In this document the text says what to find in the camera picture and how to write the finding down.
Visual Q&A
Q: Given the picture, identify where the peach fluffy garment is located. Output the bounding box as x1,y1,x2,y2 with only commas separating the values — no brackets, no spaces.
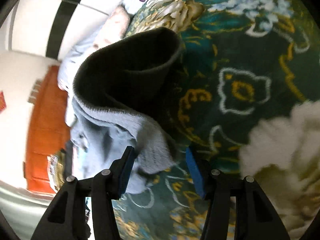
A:
94,5,132,53

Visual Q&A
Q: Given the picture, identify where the wooden headboard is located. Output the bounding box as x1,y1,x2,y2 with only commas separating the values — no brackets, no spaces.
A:
25,65,73,195

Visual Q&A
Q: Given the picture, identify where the grey sweatshirt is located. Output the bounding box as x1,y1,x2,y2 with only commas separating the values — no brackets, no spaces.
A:
65,27,184,195

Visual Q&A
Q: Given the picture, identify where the white wardrobe with black stripe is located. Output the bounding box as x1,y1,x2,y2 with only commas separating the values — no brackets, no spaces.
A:
7,0,130,63

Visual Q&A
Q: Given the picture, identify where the red wall decoration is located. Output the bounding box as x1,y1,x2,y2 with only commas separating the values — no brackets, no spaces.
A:
0,91,7,114

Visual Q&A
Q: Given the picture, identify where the green floral blanket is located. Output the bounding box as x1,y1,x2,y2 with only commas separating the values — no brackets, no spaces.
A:
57,0,320,240

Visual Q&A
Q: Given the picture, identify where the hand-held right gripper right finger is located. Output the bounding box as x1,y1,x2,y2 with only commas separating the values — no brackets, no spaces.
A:
185,147,290,240

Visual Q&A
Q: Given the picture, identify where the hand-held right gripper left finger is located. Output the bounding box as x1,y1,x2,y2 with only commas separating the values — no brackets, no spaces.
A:
30,146,137,240

